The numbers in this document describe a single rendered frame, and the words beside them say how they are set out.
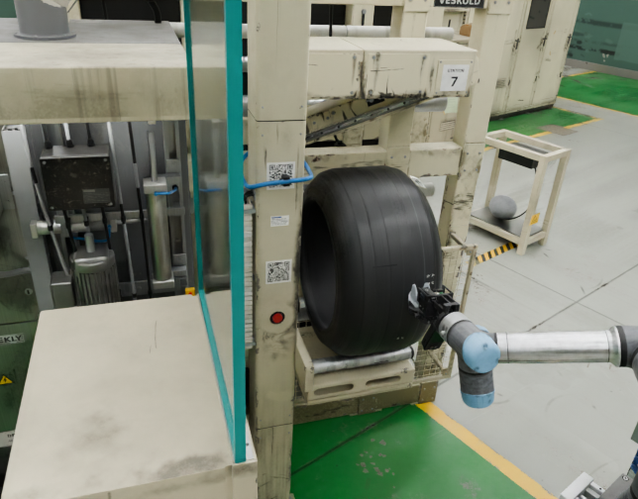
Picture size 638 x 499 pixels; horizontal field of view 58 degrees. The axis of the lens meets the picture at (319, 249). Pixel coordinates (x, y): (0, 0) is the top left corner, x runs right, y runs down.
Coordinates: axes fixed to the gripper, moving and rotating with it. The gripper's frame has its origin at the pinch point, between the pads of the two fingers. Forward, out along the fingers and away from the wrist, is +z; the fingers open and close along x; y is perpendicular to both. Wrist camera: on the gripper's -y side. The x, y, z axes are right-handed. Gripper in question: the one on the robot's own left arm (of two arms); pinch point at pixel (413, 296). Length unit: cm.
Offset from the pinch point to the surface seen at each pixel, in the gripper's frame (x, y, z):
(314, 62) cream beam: 16, 57, 41
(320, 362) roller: 19.9, -28.6, 18.5
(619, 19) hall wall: -854, 86, 863
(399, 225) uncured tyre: 1.6, 17.7, 8.2
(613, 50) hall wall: -856, 27, 865
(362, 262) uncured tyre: 13.6, 9.7, 4.1
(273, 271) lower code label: 33.4, 2.1, 21.2
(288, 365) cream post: 28, -33, 26
